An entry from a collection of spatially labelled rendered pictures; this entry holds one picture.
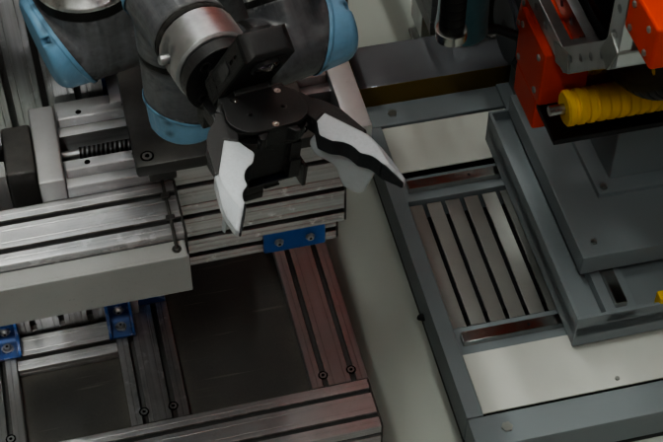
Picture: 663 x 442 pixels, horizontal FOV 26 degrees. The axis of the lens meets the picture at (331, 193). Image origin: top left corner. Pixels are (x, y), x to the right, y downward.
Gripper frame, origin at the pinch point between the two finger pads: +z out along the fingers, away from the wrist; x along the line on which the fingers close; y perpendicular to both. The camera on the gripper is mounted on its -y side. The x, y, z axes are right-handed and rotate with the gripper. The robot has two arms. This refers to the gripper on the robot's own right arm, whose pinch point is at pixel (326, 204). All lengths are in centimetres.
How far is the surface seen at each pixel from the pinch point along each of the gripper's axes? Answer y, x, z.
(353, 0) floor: 111, -100, -145
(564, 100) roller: 61, -80, -56
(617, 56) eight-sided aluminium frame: 38, -73, -42
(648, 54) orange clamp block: 31, -69, -34
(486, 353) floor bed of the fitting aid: 107, -71, -46
